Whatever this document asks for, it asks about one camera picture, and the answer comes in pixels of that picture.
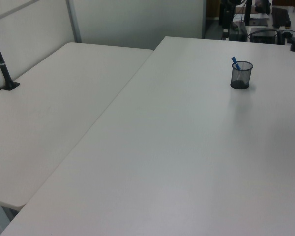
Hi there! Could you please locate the black monitor stand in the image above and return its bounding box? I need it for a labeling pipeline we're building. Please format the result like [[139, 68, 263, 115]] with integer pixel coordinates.
[[244, 0, 253, 26]]

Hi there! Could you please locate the grey metal partition post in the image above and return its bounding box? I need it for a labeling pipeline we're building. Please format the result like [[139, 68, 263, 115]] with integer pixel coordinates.
[[65, 0, 83, 43]]

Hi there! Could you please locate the black stand with cables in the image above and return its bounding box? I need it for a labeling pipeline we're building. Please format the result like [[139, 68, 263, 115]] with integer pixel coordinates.
[[219, 0, 235, 40]]

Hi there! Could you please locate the black pole with zip tie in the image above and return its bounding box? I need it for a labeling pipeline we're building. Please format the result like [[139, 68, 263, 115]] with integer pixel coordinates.
[[0, 20, 21, 91]]

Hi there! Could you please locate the black mesh pen cup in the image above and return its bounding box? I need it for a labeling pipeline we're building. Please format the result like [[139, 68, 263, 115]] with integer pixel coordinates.
[[230, 61, 254, 89]]

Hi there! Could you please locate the black computer box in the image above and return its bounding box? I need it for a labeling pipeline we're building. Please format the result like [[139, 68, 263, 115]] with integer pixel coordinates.
[[229, 21, 248, 41]]

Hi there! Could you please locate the blue and white marker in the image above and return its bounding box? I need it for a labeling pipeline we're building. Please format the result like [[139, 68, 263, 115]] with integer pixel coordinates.
[[231, 56, 242, 81]]

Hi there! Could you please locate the black flat device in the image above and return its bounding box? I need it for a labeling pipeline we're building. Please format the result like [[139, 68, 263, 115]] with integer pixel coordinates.
[[249, 27, 279, 45]]

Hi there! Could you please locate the black keyboard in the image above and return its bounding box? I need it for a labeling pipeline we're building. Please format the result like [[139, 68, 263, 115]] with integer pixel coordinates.
[[271, 6, 292, 28]]

